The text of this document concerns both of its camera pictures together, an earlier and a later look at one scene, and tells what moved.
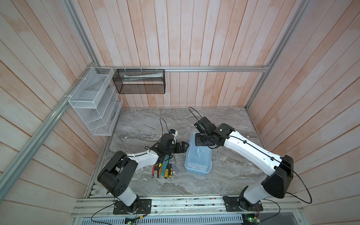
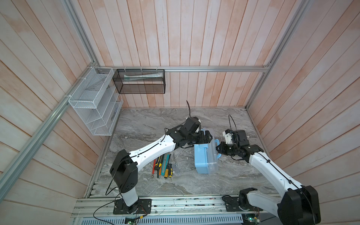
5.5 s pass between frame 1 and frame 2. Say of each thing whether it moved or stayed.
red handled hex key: stayed
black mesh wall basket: stayed
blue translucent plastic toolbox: moved
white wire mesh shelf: stayed
